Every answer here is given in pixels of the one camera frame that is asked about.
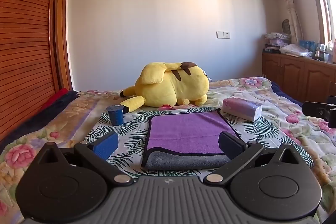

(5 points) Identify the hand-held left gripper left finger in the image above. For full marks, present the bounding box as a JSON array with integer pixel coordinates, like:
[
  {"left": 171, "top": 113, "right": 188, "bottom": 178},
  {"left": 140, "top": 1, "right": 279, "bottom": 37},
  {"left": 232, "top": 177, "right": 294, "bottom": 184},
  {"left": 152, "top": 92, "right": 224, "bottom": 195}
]
[{"left": 36, "top": 132, "right": 133, "bottom": 186}]

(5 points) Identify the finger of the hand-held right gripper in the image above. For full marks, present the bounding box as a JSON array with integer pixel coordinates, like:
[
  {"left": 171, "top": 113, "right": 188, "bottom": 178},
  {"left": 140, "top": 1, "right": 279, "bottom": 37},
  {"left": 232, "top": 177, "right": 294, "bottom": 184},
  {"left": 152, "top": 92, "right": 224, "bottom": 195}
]
[{"left": 301, "top": 101, "right": 327, "bottom": 118}]

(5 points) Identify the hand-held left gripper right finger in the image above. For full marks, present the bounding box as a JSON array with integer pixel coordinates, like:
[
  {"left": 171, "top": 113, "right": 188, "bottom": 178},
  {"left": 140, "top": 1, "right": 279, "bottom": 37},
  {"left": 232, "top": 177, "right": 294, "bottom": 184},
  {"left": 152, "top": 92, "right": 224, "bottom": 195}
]
[{"left": 204, "top": 132, "right": 305, "bottom": 186}]

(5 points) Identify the purple and grey towel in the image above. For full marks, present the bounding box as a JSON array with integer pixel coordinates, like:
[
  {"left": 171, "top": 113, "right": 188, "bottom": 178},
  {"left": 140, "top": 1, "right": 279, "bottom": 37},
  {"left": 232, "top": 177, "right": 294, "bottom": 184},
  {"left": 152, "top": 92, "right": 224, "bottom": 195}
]
[{"left": 141, "top": 109, "right": 242, "bottom": 170}]

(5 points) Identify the leaf print cloth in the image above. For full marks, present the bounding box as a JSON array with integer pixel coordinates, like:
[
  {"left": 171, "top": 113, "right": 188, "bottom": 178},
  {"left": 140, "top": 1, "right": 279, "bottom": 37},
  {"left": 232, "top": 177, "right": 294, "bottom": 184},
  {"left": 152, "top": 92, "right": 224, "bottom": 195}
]
[{"left": 84, "top": 106, "right": 314, "bottom": 178}]

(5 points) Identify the dark blue cup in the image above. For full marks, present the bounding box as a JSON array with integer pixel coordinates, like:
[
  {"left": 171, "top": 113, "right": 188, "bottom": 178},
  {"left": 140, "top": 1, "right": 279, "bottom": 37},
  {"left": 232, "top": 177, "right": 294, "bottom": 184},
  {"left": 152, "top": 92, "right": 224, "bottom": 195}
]
[{"left": 106, "top": 105, "right": 124, "bottom": 126}]

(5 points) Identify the wooden cabinet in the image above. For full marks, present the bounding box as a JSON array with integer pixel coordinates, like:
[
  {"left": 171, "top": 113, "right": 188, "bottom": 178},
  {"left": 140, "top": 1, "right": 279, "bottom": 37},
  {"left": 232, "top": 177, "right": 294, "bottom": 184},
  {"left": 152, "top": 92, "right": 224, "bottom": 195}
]
[{"left": 261, "top": 52, "right": 336, "bottom": 104}]

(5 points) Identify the pink tissue pack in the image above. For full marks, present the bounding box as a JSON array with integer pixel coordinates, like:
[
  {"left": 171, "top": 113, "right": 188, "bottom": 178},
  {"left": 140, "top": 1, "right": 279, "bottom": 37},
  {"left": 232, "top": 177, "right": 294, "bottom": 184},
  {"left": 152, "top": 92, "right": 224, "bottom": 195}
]
[{"left": 223, "top": 97, "right": 263, "bottom": 122}]

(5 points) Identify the group of bottles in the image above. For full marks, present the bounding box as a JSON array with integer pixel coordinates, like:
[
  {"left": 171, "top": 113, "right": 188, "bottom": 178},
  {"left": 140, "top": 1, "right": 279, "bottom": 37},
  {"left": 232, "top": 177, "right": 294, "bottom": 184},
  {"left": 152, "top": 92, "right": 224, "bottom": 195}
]
[{"left": 314, "top": 39, "right": 336, "bottom": 64}]

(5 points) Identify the white plastic bag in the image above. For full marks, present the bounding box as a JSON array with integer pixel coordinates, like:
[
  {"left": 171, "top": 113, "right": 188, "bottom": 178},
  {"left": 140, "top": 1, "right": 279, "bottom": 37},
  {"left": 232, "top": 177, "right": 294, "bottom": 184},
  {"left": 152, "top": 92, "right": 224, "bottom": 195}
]
[{"left": 279, "top": 43, "right": 311, "bottom": 57}]

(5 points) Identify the blue box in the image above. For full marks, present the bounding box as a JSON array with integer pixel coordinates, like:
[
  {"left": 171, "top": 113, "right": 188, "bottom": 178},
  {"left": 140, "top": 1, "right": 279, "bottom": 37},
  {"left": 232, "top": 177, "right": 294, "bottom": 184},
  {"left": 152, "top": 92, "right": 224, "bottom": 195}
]
[{"left": 299, "top": 40, "right": 316, "bottom": 53}]

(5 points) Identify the red cloth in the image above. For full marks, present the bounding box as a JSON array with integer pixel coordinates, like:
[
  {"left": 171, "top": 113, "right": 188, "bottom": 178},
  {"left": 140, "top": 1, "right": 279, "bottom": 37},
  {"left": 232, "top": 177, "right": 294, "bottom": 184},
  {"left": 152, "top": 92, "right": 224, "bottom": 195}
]
[{"left": 40, "top": 88, "right": 69, "bottom": 110}]

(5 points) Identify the dark blue blanket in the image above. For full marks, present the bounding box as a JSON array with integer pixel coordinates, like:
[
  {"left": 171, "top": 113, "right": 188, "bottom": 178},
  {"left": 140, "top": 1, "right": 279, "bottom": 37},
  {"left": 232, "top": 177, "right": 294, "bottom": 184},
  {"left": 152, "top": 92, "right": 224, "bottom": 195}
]
[{"left": 0, "top": 90, "right": 80, "bottom": 147}]

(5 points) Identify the stack of folded linens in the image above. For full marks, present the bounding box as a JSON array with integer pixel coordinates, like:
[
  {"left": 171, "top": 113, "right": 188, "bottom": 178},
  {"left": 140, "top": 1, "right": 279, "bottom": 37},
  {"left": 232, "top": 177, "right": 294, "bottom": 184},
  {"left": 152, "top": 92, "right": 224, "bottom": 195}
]
[{"left": 264, "top": 32, "right": 292, "bottom": 54}]

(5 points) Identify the yellow plush toy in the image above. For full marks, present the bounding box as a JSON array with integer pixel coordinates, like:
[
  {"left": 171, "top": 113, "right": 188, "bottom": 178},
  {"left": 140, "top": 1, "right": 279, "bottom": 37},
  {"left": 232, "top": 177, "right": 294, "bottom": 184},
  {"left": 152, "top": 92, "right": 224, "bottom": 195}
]
[{"left": 120, "top": 62, "right": 210, "bottom": 113}]

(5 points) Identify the louvred wooden wardrobe door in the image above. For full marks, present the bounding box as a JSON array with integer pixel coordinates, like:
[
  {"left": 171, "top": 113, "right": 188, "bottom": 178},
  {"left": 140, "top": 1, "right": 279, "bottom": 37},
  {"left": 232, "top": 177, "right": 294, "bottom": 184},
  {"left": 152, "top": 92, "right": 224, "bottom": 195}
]
[{"left": 0, "top": 0, "right": 67, "bottom": 136}]

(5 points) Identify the wooden door frame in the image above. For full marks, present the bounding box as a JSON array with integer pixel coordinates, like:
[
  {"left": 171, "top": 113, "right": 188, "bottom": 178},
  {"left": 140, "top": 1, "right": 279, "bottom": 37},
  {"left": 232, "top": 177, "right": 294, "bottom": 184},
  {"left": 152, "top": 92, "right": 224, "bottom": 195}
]
[{"left": 53, "top": 0, "right": 74, "bottom": 91}]

